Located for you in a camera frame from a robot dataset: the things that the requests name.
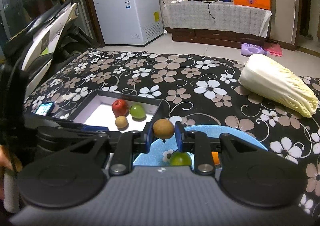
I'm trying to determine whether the white black scooter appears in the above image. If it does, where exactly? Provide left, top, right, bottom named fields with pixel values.
left=4, top=0, right=99, bottom=97

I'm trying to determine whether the smartphone with lit screen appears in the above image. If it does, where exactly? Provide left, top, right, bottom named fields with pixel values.
left=35, top=102, right=55, bottom=116

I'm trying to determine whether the green lime fruit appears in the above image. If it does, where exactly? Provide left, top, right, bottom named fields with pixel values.
left=170, top=151, right=192, bottom=166

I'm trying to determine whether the floral black table cloth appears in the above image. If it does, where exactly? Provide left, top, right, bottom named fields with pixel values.
left=24, top=49, right=319, bottom=218

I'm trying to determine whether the purple detergent bottle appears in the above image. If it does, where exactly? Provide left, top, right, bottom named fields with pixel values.
left=240, top=43, right=269, bottom=57

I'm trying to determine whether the person's left hand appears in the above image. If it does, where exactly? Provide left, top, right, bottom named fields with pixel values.
left=0, top=145, right=22, bottom=200

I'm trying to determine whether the tv cabinet with lace cloth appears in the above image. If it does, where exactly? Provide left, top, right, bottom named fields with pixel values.
left=164, top=1, right=272, bottom=49

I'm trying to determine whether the brown kiwi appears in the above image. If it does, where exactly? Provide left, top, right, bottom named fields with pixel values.
left=115, top=115, right=128, bottom=129
left=152, top=118, right=174, bottom=140

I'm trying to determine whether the napa cabbage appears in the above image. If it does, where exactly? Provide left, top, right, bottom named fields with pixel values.
left=239, top=54, right=318, bottom=118

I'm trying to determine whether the orange mandarin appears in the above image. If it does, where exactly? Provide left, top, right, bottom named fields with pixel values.
left=212, top=151, right=220, bottom=165

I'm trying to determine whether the white chest freezer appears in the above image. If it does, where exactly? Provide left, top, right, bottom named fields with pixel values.
left=93, top=0, right=164, bottom=46

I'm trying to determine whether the black tray with white inside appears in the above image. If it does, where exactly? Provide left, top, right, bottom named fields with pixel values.
left=69, top=90, right=169, bottom=133

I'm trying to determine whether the blue cartoon tiger plate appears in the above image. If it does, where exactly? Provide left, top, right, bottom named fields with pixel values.
left=133, top=125, right=266, bottom=166

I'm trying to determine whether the green apple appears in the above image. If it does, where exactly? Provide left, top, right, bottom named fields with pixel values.
left=130, top=104, right=146, bottom=120

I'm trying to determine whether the red apple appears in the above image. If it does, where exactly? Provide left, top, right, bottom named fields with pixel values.
left=111, top=99, right=129, bottom=118

